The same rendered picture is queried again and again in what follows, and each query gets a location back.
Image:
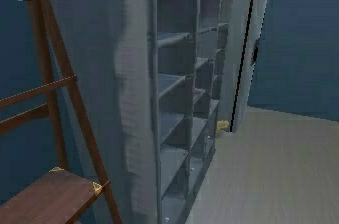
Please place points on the grey metal shelving unit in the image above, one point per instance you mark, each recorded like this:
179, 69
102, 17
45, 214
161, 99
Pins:
173, 126

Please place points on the small yellow object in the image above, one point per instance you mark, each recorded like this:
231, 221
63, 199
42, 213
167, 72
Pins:
222, 125

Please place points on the pale grey room door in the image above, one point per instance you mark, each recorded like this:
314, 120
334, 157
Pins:
243, 66

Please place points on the brown wooden ladder shelf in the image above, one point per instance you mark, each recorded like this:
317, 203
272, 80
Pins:
73, 100

